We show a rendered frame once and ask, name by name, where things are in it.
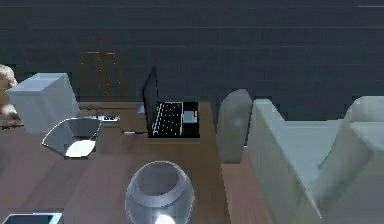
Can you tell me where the black open laptop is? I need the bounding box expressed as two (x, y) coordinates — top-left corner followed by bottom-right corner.
(141, 66), (201, 139)

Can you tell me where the small flat remote control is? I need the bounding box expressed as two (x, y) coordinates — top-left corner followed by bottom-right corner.
(93, 115), (121, 122)

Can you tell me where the brown wooden chair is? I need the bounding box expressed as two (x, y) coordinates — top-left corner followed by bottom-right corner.
(81, 51), (129, 101)

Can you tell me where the brown wooden table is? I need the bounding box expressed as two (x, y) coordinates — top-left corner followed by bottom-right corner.
(0, 100), (232, 224)

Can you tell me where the pale grey sofa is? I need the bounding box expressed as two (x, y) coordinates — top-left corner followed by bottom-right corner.
(216, 88), (384, 224)

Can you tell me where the pale grey box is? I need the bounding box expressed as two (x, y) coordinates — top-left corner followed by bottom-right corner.
(6, 72), (81, 135)

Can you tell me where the beige plush figure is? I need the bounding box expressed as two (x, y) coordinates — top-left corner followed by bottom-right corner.
(0, 63), (20, 120)

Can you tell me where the blue-edged flat tablet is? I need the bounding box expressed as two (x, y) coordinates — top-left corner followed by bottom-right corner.
(0, 212), (64, 224)

